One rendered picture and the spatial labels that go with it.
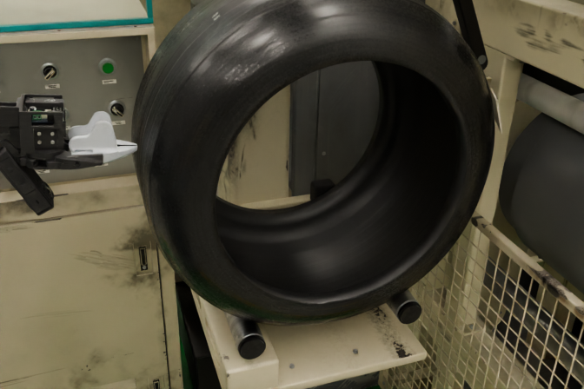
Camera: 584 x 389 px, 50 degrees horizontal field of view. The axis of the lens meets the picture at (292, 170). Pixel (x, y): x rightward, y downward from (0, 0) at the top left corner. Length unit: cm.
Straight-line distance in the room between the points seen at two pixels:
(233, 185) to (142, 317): 58
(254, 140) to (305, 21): 49
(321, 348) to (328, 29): 60
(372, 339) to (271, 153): 41
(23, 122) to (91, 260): 79
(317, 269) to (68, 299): 72
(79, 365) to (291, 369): 81
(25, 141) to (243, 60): 30
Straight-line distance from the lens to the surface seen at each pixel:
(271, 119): 124
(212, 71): 80
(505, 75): 140
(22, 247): 159
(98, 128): 88
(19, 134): 89
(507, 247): 116
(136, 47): 145
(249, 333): 102
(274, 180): 130
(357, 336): 121
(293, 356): 116
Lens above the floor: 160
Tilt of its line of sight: 27 degrees down
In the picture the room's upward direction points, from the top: 1 degrees clockwise
